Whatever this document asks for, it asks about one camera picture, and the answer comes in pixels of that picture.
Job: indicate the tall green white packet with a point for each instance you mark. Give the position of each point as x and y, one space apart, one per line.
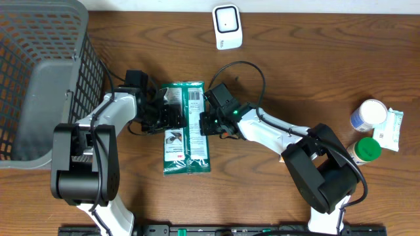
186 151

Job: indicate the grey plastic mesh basket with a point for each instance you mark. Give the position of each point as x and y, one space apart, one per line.
50 74

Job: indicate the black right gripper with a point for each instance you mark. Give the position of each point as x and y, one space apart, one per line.
206 127

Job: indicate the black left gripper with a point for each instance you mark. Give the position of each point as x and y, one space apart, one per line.
176 121

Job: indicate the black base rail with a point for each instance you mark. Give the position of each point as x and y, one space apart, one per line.
165 230

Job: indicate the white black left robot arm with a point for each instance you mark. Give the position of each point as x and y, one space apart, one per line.
85 165

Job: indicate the white barcode scanner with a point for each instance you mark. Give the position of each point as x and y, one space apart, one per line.
228 27

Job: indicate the light green tissue packet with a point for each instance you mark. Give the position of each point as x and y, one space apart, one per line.
387 134

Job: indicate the green lid jar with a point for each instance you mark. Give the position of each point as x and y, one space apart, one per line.
364 151

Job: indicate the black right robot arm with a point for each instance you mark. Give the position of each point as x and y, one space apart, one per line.
322 170

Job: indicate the white tub container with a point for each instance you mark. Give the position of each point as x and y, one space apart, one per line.
368 115

